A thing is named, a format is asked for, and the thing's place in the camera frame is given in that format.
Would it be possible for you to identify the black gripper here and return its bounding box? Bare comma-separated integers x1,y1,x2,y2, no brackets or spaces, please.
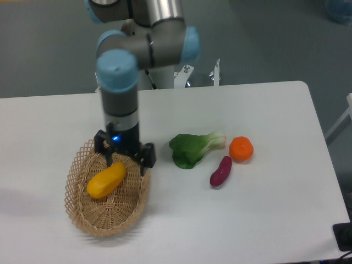
93,115,156,176

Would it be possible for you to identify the yellow mango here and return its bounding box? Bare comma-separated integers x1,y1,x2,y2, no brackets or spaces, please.
87,162,126,199

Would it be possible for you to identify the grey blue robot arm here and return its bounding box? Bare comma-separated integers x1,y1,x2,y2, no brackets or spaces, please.
85,1,200,174

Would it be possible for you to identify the oval wicker basket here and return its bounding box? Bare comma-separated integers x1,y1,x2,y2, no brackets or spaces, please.
64,139,151,236

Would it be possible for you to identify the green bok choy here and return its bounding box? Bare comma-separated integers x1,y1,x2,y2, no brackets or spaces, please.
169,131,226,169

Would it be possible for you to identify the purple sweet potato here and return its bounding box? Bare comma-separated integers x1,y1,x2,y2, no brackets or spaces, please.
210,156,232,187

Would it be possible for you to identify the orange tangerine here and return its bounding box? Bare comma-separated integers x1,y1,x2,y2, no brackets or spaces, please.
229,136,254,161

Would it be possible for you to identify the white furniture leg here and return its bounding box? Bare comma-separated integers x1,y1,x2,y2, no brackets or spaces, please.
324,93,351,146

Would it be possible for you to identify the black device at edge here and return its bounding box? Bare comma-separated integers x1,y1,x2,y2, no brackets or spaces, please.
332,222,351,252

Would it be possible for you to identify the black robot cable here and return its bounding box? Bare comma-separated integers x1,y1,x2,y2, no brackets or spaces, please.
145,70,158,90

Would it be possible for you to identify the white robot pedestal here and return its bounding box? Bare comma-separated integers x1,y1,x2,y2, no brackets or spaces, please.
138,66,174,90

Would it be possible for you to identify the white metal base frame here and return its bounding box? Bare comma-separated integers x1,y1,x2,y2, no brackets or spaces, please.
94,58,222,93

